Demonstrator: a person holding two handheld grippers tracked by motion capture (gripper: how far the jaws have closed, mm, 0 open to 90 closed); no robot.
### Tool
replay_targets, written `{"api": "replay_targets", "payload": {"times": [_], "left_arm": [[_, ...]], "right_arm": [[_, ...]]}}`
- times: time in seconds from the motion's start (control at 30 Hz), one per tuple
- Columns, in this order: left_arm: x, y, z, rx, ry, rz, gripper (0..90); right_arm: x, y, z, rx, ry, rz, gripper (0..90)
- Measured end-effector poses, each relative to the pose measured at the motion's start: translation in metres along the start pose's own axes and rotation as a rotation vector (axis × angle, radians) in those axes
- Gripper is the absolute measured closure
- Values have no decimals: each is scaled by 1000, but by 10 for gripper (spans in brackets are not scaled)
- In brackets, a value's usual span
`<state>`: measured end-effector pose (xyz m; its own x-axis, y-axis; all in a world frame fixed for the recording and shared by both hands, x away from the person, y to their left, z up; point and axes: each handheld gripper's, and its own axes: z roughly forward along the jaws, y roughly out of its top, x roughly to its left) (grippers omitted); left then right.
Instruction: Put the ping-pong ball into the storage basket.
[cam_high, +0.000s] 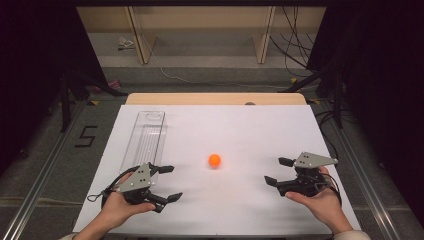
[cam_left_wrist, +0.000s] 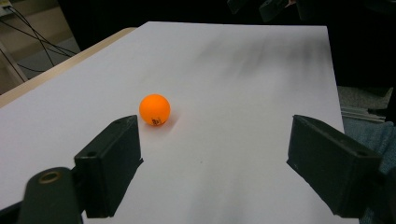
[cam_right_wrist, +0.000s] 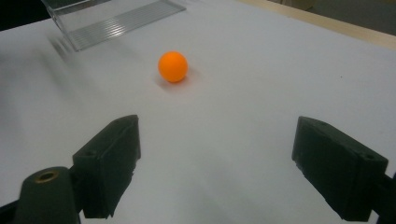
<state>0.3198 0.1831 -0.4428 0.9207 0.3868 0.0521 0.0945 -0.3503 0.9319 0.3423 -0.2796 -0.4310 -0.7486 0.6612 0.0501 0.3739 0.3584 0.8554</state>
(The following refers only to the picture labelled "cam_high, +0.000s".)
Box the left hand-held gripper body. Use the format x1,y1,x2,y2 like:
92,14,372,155
115,162,160,206

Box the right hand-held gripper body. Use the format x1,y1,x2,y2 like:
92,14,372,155
278,151,339,198

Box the clear plastic container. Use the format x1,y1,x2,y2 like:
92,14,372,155
119,110,167,185

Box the orange ball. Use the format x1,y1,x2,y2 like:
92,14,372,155
208,153,222,169

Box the person's left hand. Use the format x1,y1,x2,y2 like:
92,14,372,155
99,171,157,232

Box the person's right hand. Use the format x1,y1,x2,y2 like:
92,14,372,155
285,166,352,235

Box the white board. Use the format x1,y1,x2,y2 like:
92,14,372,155
72,104,362,236

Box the black tape digit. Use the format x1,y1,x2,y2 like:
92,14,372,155
74,125,99,149

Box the black metal stand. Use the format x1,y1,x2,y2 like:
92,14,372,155
279,61,346,130
59,64,129,134

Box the wooden table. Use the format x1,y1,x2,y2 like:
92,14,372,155
125,92,308,107

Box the pink object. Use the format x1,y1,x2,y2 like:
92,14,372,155
92,79,122,94

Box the black curtain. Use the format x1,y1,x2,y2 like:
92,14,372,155
306,0,424,221
0,0,108,174

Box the small white object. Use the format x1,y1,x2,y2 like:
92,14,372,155
116,36,136,52

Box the beige wooden shelf unit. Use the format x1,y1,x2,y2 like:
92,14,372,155
76,5,327,65

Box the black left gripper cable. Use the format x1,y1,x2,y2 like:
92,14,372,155
86,166,135,205

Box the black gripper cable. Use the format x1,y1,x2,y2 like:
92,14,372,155
86,166,135,205
319,172,343,205

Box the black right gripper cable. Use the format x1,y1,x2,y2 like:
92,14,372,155
319,172,343,205

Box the metal floor rail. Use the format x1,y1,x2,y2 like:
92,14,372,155
1,99,88,240
319,99,405,240

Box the white floor cable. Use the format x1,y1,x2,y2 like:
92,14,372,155
159,67,288,91

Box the bundle of black cables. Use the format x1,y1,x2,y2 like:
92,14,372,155
269,5,318,72

